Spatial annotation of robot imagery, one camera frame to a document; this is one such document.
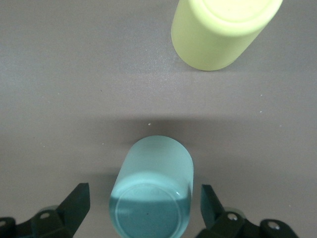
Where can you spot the pale teal plastic cup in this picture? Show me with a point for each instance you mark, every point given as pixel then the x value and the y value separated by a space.
pixel 151 188

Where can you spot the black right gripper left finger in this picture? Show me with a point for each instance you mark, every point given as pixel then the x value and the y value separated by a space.
pixel 62 213

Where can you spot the yellow plastic cup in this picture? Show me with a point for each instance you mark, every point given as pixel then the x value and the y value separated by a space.
pixel 218 32

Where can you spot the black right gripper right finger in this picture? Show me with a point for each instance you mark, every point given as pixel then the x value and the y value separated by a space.
pixel 223 218

